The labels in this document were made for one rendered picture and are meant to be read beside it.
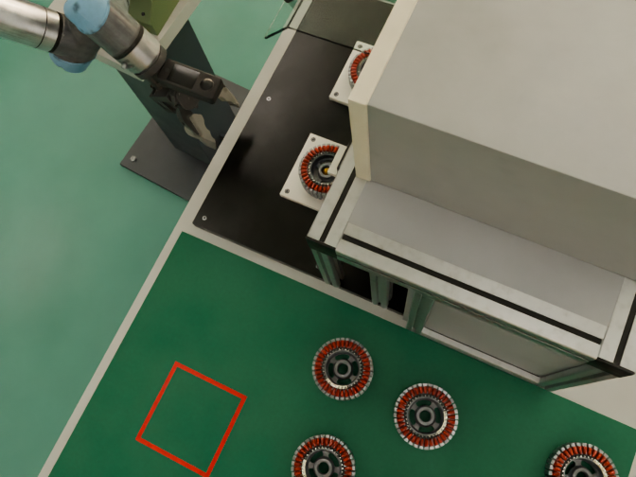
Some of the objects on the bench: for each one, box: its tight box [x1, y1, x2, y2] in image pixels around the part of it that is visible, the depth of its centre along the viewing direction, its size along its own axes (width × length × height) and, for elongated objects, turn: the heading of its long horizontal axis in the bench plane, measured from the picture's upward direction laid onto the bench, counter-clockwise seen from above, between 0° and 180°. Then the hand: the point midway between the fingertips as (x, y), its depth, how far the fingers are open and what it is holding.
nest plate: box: [329, 50, 360, 106], centre depth 124 cm, size 15×15×1 cm
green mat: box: [48, 231, 636, 477], centre depth 104 cm, size 94×61×1 cm, turn 67°
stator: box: [298, 144, 340, 200], centre depth 116 cm, size 11×11×4 cm
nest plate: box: [280, 133, 346, 212], centre depth 119 cm, size 15×15×1 cm
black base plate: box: [192, 31, 408, 316], centre depth 123 cm, size 47×64×2 cm
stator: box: [292, 434, 356, 477], centre depth 102 cm, size 11×11×4 cm
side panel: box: [406, 292, 618, 392], centre depth 92 cm, size 28×3×32 cm, turn 67°
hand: (227, 125), depth 117 cm, fingers open, 9 cm apart
